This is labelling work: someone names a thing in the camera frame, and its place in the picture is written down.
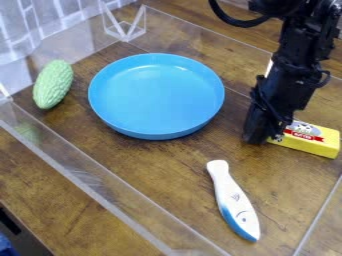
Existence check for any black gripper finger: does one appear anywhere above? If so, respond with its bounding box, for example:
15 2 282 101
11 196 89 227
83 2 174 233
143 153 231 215
243 104 287 145

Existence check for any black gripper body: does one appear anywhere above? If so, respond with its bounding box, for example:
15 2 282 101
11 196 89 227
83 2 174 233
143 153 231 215
250 54 331 122

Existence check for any yellow butter brick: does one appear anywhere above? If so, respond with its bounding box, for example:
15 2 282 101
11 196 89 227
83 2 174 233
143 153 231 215
267 121 341 159

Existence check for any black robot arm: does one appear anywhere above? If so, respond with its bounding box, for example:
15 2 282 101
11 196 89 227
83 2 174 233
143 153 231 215
243 0 342 144

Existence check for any blue round tray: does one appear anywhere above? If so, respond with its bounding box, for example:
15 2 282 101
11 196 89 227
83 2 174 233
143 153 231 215
88 53 224 140

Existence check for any white and blue toy fish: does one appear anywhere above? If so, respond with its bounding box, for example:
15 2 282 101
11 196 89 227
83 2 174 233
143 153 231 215
206 160 260 242

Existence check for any green bitter gourd toy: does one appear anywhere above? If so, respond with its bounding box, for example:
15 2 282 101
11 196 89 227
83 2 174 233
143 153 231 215
32 59 73 109

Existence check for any clear acrylic enclosure wall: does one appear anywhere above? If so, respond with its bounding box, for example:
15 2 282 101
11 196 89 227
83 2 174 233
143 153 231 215
0 0 342 256

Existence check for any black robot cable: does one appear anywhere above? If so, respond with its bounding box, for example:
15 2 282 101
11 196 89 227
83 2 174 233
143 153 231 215
207 0 286 29

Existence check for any clear acrylic corner bracket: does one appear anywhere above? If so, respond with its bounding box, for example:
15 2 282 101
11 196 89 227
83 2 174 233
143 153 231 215
99 1 147 42

